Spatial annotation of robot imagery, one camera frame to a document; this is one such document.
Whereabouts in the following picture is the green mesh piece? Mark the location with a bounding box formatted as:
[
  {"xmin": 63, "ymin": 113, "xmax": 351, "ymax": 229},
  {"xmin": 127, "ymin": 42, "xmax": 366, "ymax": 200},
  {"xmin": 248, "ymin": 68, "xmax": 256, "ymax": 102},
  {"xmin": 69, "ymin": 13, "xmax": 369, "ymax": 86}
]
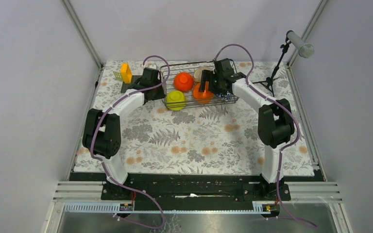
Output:
[{"xmin": 113, "ymin": 71, "xmax": 123, "ymax": 82}]

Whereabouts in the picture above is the black mat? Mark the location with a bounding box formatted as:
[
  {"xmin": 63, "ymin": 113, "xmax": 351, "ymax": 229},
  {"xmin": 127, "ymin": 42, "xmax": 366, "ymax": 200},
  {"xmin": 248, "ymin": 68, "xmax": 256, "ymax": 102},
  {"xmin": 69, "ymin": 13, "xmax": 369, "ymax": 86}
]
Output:
[{"xmin": 120, "ymin": 75, "xmax": 144, "ymax": 93}]

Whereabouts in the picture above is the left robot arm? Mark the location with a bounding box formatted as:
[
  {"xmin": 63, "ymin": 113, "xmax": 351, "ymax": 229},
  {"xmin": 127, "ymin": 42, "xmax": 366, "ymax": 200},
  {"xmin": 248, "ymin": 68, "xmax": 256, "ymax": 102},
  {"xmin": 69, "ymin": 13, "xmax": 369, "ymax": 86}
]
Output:
[{"xmin": 82, "ymin": 67, "xmax": 165, "ymax": 200}]

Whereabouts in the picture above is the floral tablecloth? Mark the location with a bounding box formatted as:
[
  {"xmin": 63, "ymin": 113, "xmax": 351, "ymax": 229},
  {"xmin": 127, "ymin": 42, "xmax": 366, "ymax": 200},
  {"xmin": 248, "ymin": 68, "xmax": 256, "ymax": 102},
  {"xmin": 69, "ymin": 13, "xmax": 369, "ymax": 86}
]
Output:
[{"xmin": 73, "ymin": 60, "xmax": 315, "ymax": 177}]

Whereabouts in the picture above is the purple cable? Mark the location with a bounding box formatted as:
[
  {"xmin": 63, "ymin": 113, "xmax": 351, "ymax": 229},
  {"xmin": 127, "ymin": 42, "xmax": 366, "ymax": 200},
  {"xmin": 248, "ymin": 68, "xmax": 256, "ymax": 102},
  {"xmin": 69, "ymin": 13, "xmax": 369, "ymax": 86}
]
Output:
[
  {"xmin": 90, "ymin": 55, "xmax": 171, "ymax": 230},
  {"xmin": 214, "ymin": 43, "xmax": 318, "ymax": 230}
]

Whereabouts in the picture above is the microphone on black stand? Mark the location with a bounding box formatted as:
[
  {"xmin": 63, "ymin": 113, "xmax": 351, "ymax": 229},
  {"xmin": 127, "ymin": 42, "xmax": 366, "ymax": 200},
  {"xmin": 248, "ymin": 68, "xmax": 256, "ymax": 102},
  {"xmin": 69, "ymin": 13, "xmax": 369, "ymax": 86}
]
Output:
[{"xmin": 253, "ymin": 30, "xmax": 315, "ymax": 97}]

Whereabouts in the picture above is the wire dish rack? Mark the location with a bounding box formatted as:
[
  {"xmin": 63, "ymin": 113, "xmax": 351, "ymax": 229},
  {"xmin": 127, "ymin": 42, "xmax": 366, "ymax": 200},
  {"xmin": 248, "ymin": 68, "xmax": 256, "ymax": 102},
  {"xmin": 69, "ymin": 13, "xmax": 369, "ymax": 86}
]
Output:
[{"xmin": 160, "ymin": 61, "xmax": 238, "ymax": 111}]

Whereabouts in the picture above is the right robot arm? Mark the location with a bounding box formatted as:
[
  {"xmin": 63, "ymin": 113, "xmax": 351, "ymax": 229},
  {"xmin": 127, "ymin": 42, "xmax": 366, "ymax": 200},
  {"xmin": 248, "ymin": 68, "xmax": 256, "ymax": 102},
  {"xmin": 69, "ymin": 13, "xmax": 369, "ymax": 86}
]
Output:
[{"xmin": 200, "ymin": 58, "xmax": 295, "ymax": 200}]

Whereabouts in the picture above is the orange bowl with white inside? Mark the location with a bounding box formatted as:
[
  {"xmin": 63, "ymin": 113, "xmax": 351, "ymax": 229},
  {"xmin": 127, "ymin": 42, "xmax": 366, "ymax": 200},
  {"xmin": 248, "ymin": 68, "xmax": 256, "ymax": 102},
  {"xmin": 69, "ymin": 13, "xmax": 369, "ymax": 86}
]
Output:
[{"xmin": 193, "ymin": 83, "xmax": 214, "ymax": 104}]

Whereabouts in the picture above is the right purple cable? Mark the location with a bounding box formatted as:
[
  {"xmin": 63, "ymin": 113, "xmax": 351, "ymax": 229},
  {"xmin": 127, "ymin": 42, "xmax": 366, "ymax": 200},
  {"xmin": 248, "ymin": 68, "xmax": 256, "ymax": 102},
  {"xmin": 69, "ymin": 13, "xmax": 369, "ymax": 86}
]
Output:
[{"xmin": 214, "ymin": 43, "xmax": 318, "ymax": 230}]

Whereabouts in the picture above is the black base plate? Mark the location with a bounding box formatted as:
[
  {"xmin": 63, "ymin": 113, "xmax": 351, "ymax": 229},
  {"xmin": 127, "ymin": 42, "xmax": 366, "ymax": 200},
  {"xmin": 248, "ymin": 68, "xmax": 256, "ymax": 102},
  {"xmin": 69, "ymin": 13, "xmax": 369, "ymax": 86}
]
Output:
[{"xmin": 69, "ymin": 170, "xmax": 324, "ymax": 211}]

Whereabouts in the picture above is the beige ceramic bowl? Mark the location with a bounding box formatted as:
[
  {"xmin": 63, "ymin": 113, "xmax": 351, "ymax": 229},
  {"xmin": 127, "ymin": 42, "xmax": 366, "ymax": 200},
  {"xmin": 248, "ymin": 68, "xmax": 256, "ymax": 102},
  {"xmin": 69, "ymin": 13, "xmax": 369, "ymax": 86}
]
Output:
[{"xmin": 193, "ymin": 66, "xmax": 213, "ymax": 83}]

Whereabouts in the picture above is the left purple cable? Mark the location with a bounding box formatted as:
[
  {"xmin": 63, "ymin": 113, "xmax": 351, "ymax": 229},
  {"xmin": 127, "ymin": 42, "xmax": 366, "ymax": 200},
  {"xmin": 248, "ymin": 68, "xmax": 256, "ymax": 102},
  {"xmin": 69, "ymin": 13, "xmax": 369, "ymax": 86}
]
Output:
[{"xmin": 90, "ymin": 55, "xmax": 171, "ymax": 230}]

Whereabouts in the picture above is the orange plastic block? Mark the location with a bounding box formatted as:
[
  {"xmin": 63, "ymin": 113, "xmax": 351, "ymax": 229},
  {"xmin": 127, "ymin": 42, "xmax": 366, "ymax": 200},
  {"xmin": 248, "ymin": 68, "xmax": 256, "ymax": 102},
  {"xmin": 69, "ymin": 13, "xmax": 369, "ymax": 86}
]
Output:
[{"xmin": 120, "ymin": 63, "xmax": 133, "ymax": 84}]

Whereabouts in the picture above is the orange plastic bowl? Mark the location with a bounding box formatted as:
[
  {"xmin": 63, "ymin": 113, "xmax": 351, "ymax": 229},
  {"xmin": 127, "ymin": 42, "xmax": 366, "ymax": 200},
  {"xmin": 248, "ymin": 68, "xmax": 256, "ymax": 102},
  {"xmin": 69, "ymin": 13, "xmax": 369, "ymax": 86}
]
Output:
[{"xmin": 173, "ymin": 72, "xmax": 194, "ymax": 92}]

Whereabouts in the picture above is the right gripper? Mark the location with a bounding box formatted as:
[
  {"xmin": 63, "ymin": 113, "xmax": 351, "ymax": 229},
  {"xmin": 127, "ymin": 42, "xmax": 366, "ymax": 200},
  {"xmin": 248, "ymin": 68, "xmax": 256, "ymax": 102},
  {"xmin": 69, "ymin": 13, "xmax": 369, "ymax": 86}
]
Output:
[{"xmin": 198, "ymin": 70, "xmax": 227, "ymax": 96}]

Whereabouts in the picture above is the yellow plastic bowl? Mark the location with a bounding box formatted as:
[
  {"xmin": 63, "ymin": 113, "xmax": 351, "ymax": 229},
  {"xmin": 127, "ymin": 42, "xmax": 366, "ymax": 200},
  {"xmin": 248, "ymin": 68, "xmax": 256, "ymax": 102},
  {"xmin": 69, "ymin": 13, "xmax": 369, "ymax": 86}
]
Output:
[{"xmin": 166, "ymin": 90, "xmax": 186, "ymax": 111}]

